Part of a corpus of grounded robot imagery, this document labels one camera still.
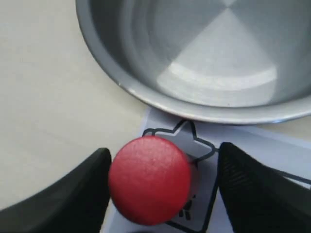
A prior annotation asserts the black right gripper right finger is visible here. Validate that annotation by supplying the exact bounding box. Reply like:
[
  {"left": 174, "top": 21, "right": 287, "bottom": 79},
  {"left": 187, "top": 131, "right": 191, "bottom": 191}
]
[{"left": 217, "top": 142, "right": 311, "bottom": 233}]

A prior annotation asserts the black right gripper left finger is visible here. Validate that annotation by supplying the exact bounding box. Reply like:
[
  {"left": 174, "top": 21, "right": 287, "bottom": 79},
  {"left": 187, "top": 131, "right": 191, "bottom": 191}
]
[{"left": 0, "top": 148, "right": 111, "bottom": 233}]

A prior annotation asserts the red cylinder game piece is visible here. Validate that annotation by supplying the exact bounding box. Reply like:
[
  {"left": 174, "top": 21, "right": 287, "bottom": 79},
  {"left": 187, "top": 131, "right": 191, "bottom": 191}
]
[{"left": 108, "top": 136, "right": 199, "bottom": 226}]

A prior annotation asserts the paper game board sheet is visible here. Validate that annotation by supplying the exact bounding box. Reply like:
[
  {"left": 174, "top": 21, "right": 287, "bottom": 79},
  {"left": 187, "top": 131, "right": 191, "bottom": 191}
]
[{"left": 102, "top": 108, "right": 311, "bottom": 233}]

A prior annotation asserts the stainless steel round bowl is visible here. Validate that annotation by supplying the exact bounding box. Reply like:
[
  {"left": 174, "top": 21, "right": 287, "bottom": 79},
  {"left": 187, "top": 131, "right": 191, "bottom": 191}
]
[{"left": 76, "top": 0, "right": 311, "bottom": 125}]

